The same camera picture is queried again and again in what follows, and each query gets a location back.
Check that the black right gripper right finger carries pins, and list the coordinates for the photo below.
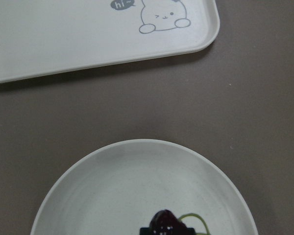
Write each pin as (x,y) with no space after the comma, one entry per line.
(190,231)

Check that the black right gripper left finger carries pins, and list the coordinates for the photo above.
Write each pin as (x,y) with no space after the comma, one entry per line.
(145,231)

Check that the dark red cherry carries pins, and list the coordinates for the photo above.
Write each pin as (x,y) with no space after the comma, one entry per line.
(164,222)

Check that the cream rectangular tray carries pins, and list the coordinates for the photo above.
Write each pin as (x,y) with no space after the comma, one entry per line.
(43,37)

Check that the round cream plate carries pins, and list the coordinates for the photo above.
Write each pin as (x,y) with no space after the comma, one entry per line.
(117,189)

